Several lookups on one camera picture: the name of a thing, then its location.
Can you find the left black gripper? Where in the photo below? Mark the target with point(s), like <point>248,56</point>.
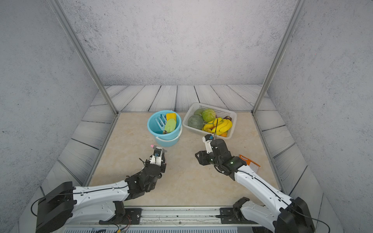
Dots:
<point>163,168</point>

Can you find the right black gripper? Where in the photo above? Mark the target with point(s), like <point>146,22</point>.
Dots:
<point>202,159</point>

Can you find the green trowel wooden handle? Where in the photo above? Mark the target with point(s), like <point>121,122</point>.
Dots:
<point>170,126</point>

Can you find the light blue rake pale handle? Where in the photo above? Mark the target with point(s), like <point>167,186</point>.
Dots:
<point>161,122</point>

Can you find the yellow shovel blue-tipped handle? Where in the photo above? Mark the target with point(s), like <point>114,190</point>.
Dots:
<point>171,116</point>

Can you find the pink spray bottle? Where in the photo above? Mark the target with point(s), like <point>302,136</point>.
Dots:
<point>159,149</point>

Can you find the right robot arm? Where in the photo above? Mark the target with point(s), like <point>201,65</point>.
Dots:
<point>280,213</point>

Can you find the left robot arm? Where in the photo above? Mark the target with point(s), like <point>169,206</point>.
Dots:
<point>104,203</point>

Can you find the yellow banana bunch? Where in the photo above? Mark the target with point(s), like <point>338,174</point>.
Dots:
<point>218,126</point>

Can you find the orange seed packet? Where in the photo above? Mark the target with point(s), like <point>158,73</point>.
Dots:
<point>253,165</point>

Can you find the dark purple eggplant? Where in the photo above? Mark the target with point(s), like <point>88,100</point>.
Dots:
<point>227,118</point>

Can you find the white plastic basket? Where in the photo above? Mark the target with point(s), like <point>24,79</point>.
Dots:
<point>220,112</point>

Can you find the green cabbage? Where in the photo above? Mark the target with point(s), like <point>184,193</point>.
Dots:
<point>208,115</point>

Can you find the netted green melon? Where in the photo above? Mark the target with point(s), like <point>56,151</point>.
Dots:
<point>196,122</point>

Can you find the smooth green fruit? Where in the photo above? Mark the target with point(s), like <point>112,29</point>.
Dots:
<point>198,112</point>

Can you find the light blue plastic bucket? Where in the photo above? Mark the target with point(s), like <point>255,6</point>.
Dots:
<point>164,140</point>

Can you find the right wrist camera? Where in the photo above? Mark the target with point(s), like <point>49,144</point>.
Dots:
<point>207,141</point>

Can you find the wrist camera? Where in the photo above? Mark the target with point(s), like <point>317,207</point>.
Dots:
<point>156,158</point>
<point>207,141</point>

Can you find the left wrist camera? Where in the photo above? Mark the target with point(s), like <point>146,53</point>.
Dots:
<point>156,158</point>

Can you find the front aluminium rail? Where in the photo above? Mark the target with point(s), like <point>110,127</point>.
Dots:
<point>180,216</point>

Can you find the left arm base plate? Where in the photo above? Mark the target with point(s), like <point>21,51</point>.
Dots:
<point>127,216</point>

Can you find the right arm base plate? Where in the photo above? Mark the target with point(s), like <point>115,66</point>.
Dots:
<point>230,215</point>

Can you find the right metal frame post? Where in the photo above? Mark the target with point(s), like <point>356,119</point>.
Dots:
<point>279,54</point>

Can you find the metal frame post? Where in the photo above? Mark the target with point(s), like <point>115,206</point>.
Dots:
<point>279,54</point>
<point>64,22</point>

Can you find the left metal frame post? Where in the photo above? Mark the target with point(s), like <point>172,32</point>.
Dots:
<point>64,22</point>

